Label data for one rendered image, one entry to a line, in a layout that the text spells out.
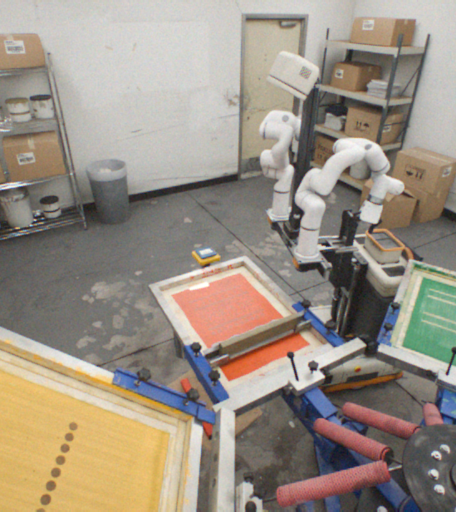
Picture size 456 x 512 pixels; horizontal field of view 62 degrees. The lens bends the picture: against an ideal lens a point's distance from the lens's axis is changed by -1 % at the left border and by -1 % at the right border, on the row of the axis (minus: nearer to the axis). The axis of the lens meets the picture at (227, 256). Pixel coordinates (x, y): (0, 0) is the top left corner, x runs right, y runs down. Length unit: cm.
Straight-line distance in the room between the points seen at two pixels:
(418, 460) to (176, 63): 460
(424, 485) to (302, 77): 147
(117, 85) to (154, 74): 45
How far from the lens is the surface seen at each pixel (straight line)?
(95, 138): 486
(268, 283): 199
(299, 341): 175
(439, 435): 117
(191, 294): 196
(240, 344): 160
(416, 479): 108
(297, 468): 250
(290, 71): 176
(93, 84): 475
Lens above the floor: 219
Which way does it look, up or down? 33 degrees down
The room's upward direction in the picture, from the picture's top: 1 degrees clockwise
